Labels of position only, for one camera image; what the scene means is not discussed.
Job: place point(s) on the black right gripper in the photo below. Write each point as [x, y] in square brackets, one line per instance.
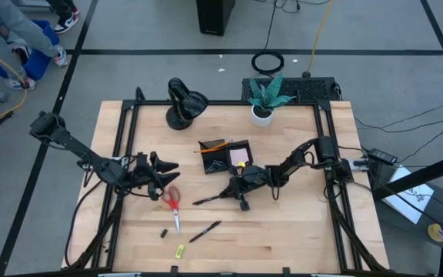
[254, 179]

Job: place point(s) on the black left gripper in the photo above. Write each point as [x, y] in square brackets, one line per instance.
[140, 177]

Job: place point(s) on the pink sticky note pad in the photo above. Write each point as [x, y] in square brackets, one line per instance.
[240, 156]

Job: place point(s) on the black pen white lettering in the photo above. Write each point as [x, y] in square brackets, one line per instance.
[205, 231]

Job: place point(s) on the yellow pencil with eraser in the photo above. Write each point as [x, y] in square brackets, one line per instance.
[210, 148]

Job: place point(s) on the green neon eraser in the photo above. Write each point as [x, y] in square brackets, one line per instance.
[180, 251]

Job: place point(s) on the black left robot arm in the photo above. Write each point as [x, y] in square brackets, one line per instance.
[71, 144]

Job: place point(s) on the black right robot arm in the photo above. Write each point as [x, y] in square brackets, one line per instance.
[294, 157]

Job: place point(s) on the black mesh desk organizer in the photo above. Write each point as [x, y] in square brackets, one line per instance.
[227, 154]

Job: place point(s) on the small black clip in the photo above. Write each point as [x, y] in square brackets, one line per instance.
[164, 233]

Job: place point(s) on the black desk lamp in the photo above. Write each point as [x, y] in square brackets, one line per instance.
[185, 104]

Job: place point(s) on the snake plant in white pot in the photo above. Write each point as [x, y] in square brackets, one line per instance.
[262, 117]

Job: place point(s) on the black perforated computer case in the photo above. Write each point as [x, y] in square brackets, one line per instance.
[310, 89]

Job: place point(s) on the black power adapter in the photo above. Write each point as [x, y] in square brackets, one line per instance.
[382, 155]

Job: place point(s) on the black computer tower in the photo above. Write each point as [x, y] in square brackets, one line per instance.
[214, 17]

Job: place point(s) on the white paper sheet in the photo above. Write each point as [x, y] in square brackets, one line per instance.
[412, 194]

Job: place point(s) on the person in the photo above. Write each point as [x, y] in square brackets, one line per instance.
[17, 23]
[65, 21]

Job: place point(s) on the black aluminium beam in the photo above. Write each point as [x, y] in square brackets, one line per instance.
[421, 175]

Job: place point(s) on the yellow round disc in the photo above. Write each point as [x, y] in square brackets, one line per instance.
[436, 232]

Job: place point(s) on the black metal table frame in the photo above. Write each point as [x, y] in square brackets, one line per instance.
[221, 102]

